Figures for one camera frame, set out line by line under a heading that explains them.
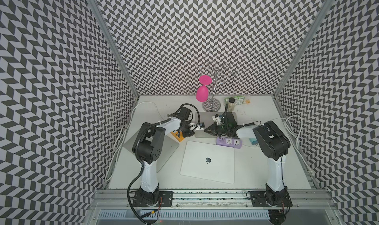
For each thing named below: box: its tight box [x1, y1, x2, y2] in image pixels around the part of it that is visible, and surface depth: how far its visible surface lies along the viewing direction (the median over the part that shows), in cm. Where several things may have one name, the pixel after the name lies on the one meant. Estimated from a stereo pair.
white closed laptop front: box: [179, 140, 235, 185], surface depth 86 cm
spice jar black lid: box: [227, 97, 236, 113], surface depth 107 cm
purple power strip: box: [215, 136, 243, 150], surface depth 93 cm
